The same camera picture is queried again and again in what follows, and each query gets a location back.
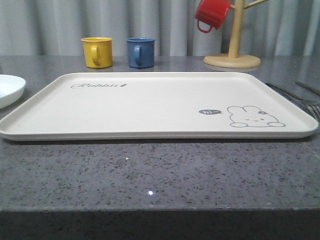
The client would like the blue enamel mug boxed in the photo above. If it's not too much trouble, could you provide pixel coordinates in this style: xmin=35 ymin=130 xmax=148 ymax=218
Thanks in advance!
xmin=126 ymin=37 xmax=156 ymax=68

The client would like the cream rabbit serving tray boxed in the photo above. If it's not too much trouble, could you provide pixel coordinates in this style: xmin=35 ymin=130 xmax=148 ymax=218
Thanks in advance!
xmin=0 ymin=72 xmax=318 ymax=141

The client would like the grey pleated curtain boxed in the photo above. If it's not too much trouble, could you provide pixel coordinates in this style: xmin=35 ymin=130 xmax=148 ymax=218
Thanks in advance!
xmin=0 ymin=0 xmax=320 ymax=57

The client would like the silver metal fork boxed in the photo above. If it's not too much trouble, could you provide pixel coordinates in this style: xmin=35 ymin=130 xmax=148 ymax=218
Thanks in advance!
xmin=265 ymin=82 xmax=320 ymax=122

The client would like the red enamel mug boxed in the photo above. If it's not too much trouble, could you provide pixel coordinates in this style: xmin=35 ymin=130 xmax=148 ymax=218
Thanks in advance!
xmin=194 ymin=0 xmax=231 ymax=33

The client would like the yellow enamel mug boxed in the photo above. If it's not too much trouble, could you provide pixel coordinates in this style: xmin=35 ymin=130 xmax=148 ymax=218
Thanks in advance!
xmin=81 ymin=37 xmax=113 ymax=69

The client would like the silver metal chopstick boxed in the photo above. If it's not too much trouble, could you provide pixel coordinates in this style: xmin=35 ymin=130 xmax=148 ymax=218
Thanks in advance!
xmin=295 ymin=81 xmax=320 ymax=96

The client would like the white round plate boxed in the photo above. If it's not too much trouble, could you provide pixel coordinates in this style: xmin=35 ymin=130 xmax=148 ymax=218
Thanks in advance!
xmin=0 ymin=74 xmax=26 ymax=109

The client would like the wooden mug tree stand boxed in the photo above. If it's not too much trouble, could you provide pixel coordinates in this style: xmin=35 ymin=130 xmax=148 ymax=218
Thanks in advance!
xmin=203 ymin=0 xmax=266 ymax=68

